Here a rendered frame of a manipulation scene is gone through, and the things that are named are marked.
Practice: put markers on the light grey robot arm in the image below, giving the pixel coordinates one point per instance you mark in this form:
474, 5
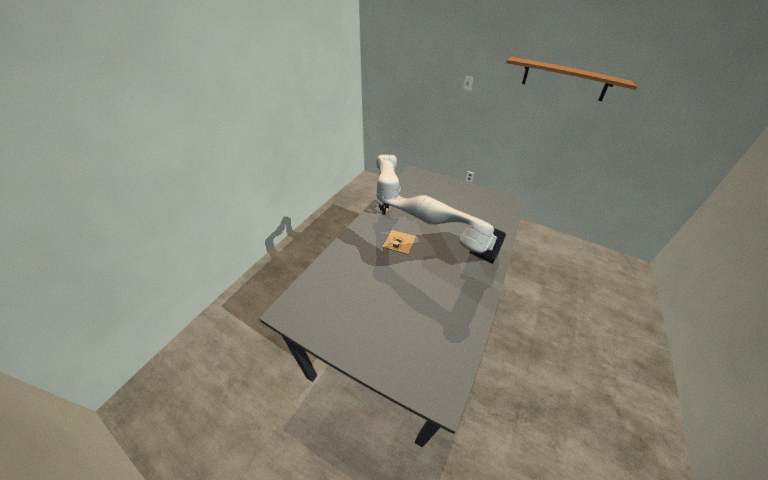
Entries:
476, 233

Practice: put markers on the tan flat mat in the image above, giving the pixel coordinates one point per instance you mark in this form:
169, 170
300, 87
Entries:
404, 246

